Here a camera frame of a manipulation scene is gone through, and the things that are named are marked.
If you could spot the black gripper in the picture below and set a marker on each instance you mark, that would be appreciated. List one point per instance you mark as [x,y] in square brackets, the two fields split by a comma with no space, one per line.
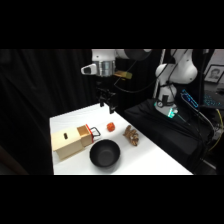
[106,90]

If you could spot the red ball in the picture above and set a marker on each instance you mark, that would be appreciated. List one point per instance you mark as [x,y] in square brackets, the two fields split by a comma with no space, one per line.
[110,127]

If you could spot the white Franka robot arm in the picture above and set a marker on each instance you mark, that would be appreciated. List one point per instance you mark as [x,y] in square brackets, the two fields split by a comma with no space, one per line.
[176,71]

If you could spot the black bowl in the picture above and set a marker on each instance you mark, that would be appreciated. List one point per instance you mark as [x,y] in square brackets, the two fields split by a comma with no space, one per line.
[104,153]

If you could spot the brown plush toy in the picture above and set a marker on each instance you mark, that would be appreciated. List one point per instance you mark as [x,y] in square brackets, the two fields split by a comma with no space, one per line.
[132,136]

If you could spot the light wooden box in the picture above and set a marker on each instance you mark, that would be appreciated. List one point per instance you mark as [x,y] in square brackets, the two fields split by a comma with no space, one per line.
[66,143]

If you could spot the green base light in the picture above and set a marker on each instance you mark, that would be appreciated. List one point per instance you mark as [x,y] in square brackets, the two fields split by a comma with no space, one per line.
[171,113]

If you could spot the black cloth covered stand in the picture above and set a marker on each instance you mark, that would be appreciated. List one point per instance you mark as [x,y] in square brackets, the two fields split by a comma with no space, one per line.
[166,133]

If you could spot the black curtain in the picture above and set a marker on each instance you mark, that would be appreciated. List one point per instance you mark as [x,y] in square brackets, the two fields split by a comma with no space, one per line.
[40,100]

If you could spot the blue lit device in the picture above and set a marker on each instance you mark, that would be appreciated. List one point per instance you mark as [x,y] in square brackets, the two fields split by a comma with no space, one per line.
[189,98]

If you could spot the framed portrait picture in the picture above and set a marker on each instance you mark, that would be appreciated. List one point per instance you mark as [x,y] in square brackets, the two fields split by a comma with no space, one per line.
[214,73]

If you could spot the tan wrist mount bracket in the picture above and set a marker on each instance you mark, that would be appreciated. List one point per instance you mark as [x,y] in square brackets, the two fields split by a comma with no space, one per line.
[124,75]

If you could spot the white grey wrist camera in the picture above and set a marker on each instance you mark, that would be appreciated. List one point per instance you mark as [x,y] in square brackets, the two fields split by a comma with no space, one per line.
[88,69]

